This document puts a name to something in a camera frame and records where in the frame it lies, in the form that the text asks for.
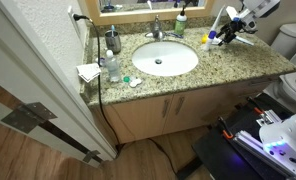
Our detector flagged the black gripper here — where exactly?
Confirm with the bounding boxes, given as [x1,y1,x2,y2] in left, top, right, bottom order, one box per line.
[216,17,256,46]

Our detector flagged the white bottle with blue cap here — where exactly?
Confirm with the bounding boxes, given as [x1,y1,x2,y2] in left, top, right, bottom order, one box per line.
[201,29,219,52]

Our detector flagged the green soap pump bottle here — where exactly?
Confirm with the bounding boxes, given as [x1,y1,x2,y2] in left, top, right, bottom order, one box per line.
[173,4,188,37]

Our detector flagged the clear plastic water bottle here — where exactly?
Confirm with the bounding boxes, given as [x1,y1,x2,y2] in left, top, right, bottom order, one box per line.
[104,49,122,84]

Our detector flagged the flat white printed box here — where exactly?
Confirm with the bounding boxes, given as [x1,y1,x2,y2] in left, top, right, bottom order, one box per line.
[211,37,224,46]

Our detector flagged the blue razor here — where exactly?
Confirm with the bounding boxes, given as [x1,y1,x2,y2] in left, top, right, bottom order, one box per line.
[165,31,185,40]

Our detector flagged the white oval sink basin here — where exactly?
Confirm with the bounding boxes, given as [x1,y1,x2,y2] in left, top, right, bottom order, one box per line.
[131,40,200,78]

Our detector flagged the white toilet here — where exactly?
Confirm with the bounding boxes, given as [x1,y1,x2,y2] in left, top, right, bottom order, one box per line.
[263,21,296,113]

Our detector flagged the chrome faucet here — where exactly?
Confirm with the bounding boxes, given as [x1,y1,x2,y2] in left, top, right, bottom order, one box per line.
[144,14,166,42]

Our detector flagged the black orange clamp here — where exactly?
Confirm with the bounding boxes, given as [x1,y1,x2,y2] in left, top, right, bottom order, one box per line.
[246,96,266,117]
[217,116,235,141]

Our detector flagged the wood framed mirror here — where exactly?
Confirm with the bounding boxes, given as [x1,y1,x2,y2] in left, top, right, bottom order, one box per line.
[84,0,216,27]

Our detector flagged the green white contact lens case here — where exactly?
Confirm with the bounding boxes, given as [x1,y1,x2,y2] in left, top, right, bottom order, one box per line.
[122,75,143,89]

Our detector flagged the metal cup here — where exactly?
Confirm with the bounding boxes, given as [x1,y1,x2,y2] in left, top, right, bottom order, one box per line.
[104,29,123,55]

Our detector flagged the blue toothbrush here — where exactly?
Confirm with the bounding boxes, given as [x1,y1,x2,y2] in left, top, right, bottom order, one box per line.
[109,24,117,38]

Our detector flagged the wooden vanity cabinet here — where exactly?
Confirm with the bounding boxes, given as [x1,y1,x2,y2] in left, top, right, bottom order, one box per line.
[87,74,280,146]

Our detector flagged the black robot cart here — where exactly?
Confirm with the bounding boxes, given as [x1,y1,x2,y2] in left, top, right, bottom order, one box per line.
[191,92,296,180]

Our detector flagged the white folded paper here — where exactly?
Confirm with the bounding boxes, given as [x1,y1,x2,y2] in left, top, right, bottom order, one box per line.
[75,62,103,84]

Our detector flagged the small metal door hinge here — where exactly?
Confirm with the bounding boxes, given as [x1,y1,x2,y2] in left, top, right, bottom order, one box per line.
[82,149,105,165]

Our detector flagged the white door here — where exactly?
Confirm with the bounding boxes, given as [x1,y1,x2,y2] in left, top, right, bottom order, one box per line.
[0,0,119,168]

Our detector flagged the large metal door hinge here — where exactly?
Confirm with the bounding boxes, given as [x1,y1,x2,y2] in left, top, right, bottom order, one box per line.
[0,101,58,135]

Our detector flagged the metal cabinet door handle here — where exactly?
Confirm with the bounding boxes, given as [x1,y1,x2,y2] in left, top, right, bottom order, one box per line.
[174,95,186,117]
[161,97,171,119]

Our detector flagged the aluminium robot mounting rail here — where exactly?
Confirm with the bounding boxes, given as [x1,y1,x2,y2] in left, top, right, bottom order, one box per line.
[233,109,296,180]

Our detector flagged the black power cable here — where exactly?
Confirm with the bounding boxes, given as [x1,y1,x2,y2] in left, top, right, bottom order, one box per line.
[73,13,181,176]

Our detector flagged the white wall outlet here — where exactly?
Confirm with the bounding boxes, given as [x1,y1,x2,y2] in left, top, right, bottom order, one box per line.
[66,5,81,35]

